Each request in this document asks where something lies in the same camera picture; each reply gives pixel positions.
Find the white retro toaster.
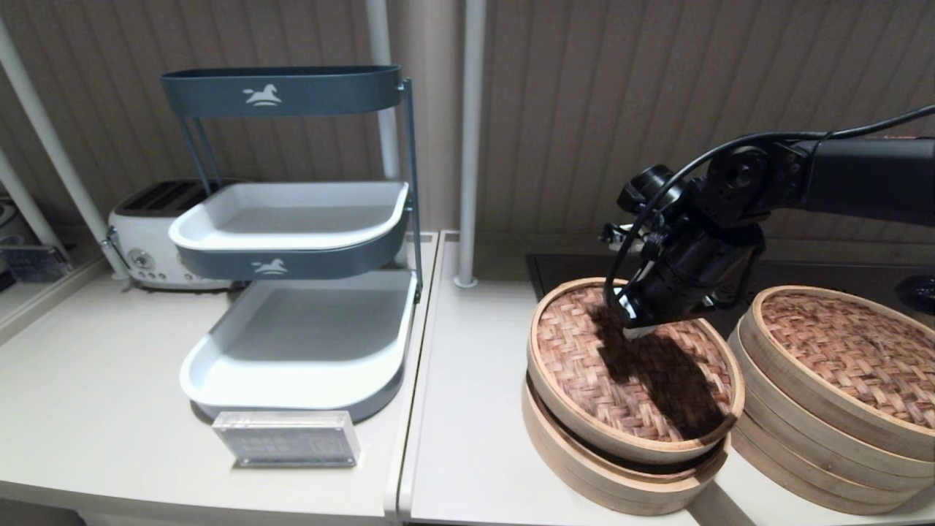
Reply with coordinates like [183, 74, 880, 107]
[102, 179, 246, 292]

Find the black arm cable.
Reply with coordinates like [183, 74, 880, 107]
[603, 104, 935, 308]

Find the short white support pole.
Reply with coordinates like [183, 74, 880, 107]
[0, 150, 64, 254]

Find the black induction cooktop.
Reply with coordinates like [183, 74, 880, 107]
[526, 252, 935, 338]

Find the acrylic hot warning sign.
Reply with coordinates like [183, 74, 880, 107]
[212, 411, 362, 469]

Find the long white support pole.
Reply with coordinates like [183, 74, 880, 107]
[0, 18, 131, 283]

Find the three-tier grey tray rack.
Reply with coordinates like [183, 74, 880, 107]
[178, 77, 426, 305]

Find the white-lined rack tray horse logo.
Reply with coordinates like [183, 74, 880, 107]
[168, 181, 411, 283]

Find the woven bamboo steamer lid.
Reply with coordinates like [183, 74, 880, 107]
[739, 285, 935, 462]
[527, 276, 747, 465]

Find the large grey rack tray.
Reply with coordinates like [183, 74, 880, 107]
[179, 270, 419, 425]

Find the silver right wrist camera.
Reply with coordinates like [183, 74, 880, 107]
[599, 221, 648, 256]

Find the teal rack tray horse logo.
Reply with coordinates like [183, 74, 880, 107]
[161, 66, 404, 120]

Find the bamboo steamer basket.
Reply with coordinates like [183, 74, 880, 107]
[522, 380, 731, 517]
[728, 321, 935, 492]
[730, 420, 926, 516]

